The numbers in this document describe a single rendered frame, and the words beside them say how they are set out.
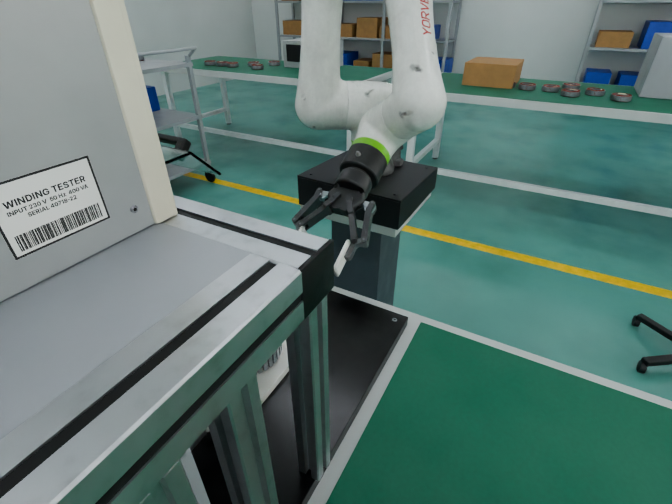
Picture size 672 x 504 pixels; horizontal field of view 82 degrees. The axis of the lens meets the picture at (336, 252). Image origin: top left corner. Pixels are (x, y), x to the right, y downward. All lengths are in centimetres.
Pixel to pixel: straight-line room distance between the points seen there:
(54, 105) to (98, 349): 15
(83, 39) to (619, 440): 74
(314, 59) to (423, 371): 77
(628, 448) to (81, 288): 68
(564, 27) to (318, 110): 602
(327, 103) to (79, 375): 95
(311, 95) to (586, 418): 90
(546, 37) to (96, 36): 677
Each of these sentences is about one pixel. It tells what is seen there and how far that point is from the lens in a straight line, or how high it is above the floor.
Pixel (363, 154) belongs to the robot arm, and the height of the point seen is 100.
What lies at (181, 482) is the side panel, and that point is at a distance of 25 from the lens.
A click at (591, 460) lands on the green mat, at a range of 68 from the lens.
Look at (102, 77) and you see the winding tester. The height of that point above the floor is 123.
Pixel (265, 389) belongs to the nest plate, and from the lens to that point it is 62.
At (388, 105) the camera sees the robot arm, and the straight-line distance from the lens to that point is 84.
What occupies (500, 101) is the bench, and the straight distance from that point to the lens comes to 284.
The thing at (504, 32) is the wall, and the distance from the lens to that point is 699.
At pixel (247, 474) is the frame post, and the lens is 35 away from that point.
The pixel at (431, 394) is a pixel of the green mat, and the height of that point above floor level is 75.
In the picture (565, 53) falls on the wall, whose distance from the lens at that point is 695.
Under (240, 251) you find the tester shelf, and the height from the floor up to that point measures 111.
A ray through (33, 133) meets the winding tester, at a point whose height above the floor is 120.
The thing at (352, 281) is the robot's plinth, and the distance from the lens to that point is 135.
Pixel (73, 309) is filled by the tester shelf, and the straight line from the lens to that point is 27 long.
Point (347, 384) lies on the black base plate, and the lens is 63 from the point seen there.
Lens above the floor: 127
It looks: 33 degrees down
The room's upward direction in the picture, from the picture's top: straight up
